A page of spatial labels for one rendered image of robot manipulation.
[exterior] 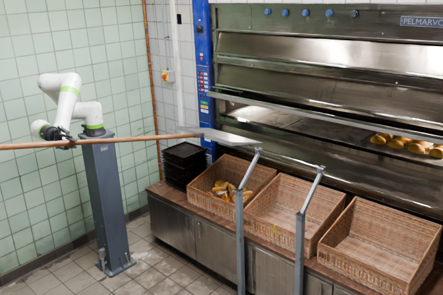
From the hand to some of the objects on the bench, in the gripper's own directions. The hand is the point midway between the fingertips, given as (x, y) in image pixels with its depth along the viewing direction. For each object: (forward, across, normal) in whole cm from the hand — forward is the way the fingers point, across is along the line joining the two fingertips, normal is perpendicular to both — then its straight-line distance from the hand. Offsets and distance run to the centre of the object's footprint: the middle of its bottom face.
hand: (71, 142), depth 215 cm
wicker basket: (+122, +56, -139) cm, 194 cm away
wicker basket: (+3, +57, -143) cm, 154 cm away
